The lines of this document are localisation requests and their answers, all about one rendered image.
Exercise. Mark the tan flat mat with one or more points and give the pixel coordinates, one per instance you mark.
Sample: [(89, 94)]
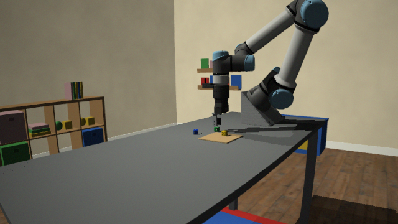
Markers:
[(217, 137)]

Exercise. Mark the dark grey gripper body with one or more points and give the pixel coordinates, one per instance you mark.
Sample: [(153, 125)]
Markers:
[(220, 92)]

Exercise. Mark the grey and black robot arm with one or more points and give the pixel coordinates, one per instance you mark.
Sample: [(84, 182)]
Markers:
[(279, 85)]

